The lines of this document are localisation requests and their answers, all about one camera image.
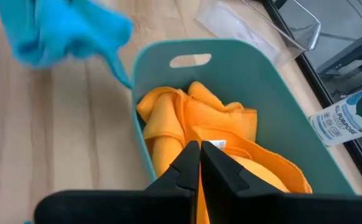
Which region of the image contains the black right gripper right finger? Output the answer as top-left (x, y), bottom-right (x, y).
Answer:
top-left (200, 140), bottom-right (362, 224)

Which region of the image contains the grey desk leg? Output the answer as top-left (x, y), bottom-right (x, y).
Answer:
top-left (316, 26), bottom-right (362, 79)

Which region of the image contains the teal plastic basket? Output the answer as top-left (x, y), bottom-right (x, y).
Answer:
top-left (130, 37), bottom-right (356, 196)

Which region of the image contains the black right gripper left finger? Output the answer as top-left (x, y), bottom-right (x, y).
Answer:
top-left (33, 139), bottom-right (201, 224)

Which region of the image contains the orange microfiber towel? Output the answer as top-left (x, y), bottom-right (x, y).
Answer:
top-left (183, 126), bottom-right (313, 224)
top-left (136, 80), bottom-right (259, 179)

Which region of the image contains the clear plastic basket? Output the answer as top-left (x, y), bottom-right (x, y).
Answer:
top-left (194, 0), bottom-right (322, 68)

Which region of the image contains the clear spray bottle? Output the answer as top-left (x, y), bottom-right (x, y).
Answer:
top-left (308, 80), bottom-right (362, 147)

